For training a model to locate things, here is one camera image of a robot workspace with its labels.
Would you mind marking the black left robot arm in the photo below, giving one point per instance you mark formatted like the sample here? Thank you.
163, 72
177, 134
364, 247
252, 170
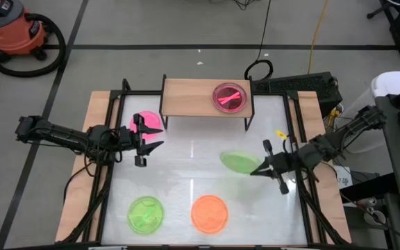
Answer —
64, 133

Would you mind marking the black metal table frame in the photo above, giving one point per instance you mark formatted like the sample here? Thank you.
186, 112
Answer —
290, 114

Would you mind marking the black computer case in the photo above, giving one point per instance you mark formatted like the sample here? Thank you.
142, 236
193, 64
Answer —
300, 85

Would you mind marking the lime green plastic plate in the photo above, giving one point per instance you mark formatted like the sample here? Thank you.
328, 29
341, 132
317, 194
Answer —
145, 215

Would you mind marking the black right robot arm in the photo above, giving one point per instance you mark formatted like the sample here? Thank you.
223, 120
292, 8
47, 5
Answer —
325, 146

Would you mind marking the orange shop vacuum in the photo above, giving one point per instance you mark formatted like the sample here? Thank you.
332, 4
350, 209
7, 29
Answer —
59, 38
12, 31

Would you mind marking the white lidded bin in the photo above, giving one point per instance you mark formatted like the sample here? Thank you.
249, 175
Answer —
392, 83

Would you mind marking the green translucent plastic plate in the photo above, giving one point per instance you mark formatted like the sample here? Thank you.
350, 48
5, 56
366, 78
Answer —
238, 161

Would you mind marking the orange plastic plate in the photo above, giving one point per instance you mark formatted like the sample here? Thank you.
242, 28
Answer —
209, 214

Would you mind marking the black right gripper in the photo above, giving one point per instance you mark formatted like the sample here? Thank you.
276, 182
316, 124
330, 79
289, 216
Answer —
285, 163

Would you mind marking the wooden shelf with black frame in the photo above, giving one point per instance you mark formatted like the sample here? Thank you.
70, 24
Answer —
189, 97

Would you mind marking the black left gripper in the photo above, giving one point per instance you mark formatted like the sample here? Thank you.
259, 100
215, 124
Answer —
127, 139

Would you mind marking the pink plastic plate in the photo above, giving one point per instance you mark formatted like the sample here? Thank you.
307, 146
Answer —
151, 121

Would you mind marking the white paper sheet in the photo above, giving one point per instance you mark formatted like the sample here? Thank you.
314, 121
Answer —
344, 177

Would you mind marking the red translucent plastic plate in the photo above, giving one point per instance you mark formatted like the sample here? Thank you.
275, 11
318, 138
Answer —
230, 97

